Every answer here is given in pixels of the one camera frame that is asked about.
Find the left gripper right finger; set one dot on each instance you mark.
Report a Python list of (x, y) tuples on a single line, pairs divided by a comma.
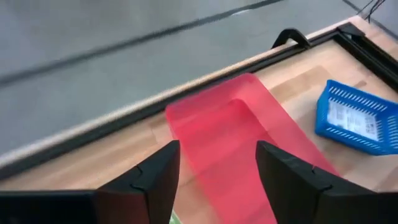
[(298, 193)]

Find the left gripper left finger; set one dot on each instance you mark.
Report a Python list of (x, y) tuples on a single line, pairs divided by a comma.
[(140, 193)]

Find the translucent pink plastic bin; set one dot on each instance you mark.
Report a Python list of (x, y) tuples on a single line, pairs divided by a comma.
[(224, 140)]

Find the light green object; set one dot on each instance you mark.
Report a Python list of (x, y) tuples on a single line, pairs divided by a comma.
[(174, 219)]

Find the blue slotted plastic basket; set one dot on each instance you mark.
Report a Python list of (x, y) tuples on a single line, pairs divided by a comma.
[(351, 143)]

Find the white printed label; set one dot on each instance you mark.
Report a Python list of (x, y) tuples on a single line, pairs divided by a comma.
[(351, 119)]

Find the black aluminium table frame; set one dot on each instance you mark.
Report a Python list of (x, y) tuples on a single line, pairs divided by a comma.
[(373, 60)]

